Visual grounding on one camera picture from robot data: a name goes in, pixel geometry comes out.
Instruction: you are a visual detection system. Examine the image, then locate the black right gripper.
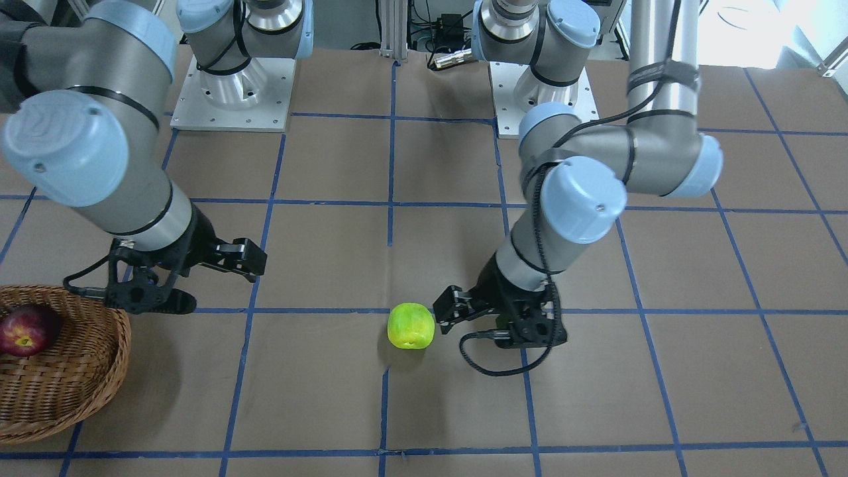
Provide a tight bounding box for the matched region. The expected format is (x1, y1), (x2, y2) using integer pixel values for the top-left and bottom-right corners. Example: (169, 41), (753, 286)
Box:
(106, 212), (268, 316)

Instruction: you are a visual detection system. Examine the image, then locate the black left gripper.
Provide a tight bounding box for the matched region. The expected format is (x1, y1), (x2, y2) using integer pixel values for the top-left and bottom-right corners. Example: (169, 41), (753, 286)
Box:
(433, 257), (568, 349)

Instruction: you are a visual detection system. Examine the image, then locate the green apple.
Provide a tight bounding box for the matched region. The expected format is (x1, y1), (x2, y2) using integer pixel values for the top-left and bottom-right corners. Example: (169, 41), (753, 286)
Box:
(387, 302), (435, 350)

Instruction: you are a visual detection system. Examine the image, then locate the red apple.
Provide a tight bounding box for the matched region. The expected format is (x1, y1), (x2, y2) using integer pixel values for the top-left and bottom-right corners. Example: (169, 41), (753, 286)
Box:
(1, 304), (64, 357)

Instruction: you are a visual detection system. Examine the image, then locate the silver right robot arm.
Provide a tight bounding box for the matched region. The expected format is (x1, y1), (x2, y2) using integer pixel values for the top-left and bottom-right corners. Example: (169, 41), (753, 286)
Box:
(2, 1), (267, 315)

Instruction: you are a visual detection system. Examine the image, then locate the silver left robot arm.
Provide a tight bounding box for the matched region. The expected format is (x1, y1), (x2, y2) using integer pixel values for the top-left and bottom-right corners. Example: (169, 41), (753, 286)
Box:
(433, 1), (723, 349)

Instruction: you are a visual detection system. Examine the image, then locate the woven wicker basket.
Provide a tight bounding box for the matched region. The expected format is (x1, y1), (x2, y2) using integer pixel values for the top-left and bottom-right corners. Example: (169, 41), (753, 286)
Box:
(1, 285), (131, 445)

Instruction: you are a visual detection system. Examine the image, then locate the silver cylindrical connector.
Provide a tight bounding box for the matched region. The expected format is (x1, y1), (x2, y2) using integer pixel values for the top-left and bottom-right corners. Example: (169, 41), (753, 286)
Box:
(427, 48), (478, 72)

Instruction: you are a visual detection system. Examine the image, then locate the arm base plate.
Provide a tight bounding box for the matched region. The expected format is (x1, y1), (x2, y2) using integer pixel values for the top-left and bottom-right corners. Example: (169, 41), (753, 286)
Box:
(170, 58), (298, 133)
(488, 62), (600, 139)

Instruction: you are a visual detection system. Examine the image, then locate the aluminium frame post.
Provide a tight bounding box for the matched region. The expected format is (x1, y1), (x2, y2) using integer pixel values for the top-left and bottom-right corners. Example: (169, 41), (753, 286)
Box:
(378, 0), (409, 63)

